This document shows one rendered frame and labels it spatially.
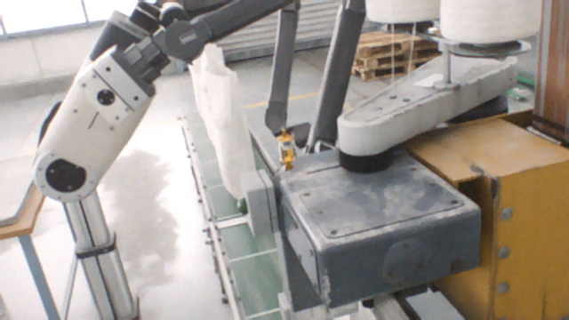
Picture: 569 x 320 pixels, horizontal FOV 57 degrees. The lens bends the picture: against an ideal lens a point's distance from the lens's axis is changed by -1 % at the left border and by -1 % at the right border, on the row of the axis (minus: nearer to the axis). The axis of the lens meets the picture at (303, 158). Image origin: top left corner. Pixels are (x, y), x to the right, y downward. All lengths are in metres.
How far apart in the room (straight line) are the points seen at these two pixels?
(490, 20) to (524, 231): 0.34
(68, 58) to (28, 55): 0.54
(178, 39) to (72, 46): 7.37
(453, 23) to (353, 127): 0.21
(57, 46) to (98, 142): 7.15
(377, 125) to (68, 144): 0.83
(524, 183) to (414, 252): 0.23
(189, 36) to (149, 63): 0.10
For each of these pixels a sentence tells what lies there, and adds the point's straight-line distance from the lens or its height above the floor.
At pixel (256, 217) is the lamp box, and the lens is 0.87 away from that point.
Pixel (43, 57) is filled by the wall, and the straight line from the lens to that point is 8.55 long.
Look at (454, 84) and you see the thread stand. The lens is 0.97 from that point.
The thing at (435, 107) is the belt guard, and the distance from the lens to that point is 0.94.
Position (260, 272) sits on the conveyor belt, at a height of 0.38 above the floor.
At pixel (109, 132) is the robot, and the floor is 1.32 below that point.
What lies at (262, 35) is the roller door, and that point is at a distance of 8.52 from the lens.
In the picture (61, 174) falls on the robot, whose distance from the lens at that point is 1.48.
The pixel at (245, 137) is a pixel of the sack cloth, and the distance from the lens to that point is 2.84.
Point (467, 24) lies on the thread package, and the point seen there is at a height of 1.56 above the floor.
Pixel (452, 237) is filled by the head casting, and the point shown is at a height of 1.30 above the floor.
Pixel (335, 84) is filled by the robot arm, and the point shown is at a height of 1.39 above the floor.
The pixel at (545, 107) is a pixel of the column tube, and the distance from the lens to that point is 1.03.
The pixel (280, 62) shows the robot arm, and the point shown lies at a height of 1.36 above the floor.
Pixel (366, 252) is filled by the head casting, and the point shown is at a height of 1.31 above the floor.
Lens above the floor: 1.69
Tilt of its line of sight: 23 degrees down
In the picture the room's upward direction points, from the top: 7 degrees counter-clockwise
